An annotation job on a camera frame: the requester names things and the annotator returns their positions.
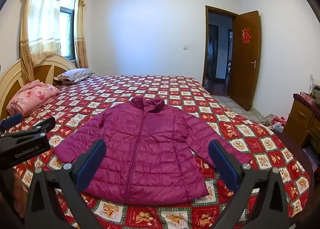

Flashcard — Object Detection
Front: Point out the pile of clothes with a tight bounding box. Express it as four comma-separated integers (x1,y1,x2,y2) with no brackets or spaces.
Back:
261,114,285,133

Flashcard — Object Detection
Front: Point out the red paper door decoration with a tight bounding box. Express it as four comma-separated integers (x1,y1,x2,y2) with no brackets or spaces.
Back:
241,28,251,44

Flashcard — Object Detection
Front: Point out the brown door frame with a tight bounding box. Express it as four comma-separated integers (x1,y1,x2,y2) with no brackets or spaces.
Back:
201,5,240,89

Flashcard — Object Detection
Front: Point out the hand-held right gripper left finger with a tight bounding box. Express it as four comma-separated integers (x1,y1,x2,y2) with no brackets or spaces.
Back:
24,139,107,229

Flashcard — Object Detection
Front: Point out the red printed bedspread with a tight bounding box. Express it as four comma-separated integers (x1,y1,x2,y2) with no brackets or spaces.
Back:
10,75,312,229

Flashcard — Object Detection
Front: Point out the pink floral folded quilt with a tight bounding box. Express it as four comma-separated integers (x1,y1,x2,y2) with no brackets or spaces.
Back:
6,79,60,118

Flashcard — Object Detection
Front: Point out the brown wooden cabinet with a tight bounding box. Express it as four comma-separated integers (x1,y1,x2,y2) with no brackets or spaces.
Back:
282,93,320,149

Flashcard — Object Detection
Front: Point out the window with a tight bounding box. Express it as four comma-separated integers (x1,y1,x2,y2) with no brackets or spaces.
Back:
59,0,77,60

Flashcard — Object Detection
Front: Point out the striped pillow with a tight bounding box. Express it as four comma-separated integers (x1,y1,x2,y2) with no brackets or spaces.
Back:
54,68,95,84

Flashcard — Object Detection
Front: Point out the narrow beige floral curtain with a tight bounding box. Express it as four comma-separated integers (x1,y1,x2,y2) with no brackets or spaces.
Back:
74,0,89,69

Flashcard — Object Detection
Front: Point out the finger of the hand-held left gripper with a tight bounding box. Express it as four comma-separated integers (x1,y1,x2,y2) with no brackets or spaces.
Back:
0,113,23,131
31,116,56,135

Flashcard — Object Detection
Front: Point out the green cloth bundle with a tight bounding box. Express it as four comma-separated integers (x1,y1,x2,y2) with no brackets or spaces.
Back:
310,86,320,105

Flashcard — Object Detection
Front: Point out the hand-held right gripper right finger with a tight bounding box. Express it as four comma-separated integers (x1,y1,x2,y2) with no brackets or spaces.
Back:
208,140,297,229

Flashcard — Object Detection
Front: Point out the cream wooden headboard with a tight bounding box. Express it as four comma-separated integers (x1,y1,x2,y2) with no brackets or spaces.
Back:
0,53,77,119

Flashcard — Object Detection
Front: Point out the pink patterned box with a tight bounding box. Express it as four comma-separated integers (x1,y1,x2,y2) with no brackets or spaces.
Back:
300,91,316,105

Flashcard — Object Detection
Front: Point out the dark wooden bed footboard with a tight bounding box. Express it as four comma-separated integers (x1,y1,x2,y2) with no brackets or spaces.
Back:
271,129,315,219

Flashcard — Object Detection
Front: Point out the brown wooden door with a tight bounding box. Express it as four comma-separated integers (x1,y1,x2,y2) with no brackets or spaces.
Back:
228,11,262,112

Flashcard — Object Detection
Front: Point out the purple puffer jacket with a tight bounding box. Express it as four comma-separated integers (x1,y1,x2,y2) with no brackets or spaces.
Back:
53,97,252,205

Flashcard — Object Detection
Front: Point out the wide beige floral curtain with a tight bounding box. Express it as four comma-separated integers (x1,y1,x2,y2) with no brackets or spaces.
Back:
19,0,67,87

